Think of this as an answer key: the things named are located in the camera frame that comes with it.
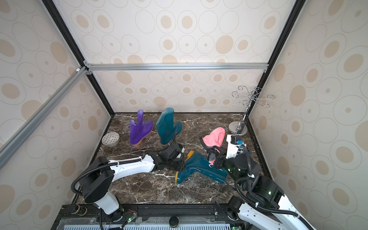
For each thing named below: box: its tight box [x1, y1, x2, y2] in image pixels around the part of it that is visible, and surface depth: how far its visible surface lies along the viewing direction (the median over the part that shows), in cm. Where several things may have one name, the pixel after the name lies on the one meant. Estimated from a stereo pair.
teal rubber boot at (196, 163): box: [174, 150, 229, 184], surface depth 83 cm
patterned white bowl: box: [101, 131, 120, 147], surface depth 102 cm
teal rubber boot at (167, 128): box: [156, 107, 183, 146], surface depth 89 cm
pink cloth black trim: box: [199, 126, 226, 165], surface depth 61 cm
